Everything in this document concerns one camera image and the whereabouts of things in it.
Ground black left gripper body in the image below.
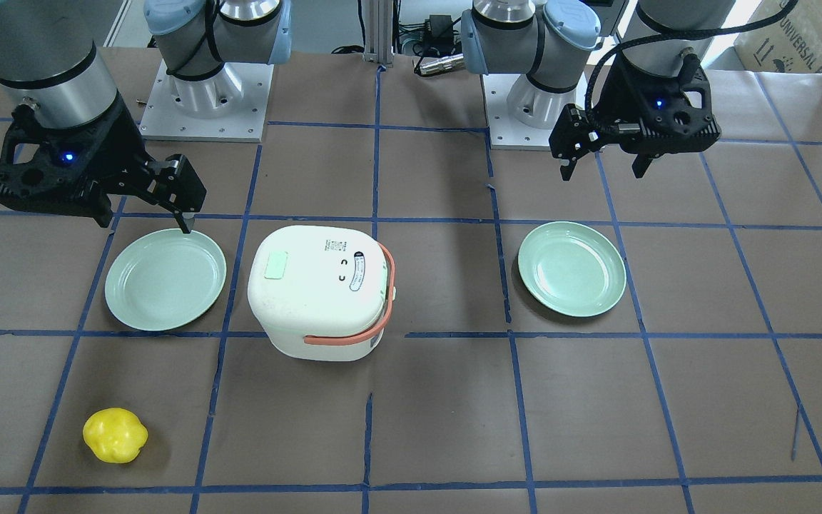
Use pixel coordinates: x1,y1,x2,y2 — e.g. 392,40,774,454
549,53,721,159

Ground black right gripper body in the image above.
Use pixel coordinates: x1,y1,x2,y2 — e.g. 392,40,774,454
0,96,207,227

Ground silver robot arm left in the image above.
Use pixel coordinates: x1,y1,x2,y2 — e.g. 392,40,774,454
460,1,733,180

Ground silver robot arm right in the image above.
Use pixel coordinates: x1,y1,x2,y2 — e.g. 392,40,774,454
0,1,293,233

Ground green plate near lemon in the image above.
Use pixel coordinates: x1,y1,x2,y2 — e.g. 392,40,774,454
104,228,226,331

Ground green plate far side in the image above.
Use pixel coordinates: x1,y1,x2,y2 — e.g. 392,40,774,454
517,221,626,318

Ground cardboard box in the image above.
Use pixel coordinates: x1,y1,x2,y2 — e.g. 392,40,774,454
734,1,822,73

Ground black power adapter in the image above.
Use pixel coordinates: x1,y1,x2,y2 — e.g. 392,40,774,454
423,14,455,46

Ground yellow lemon toy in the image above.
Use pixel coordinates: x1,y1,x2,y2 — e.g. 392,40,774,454
82,408,149,464

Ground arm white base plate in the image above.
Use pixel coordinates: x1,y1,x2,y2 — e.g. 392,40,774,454
139,63,275,143
482,73,587,151

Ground white rice cooker orange handle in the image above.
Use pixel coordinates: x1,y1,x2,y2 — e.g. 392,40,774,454
247,225,397,363

